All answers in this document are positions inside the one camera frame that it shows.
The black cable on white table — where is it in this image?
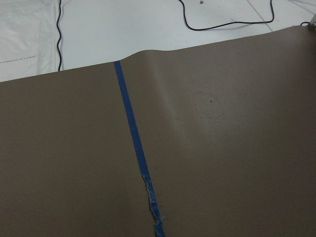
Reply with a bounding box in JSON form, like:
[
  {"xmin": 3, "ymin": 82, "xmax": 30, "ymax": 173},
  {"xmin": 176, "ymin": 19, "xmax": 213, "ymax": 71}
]
[{"xmin": 55, "ymin": 0, "xmax": 64, "ymax": 72}]

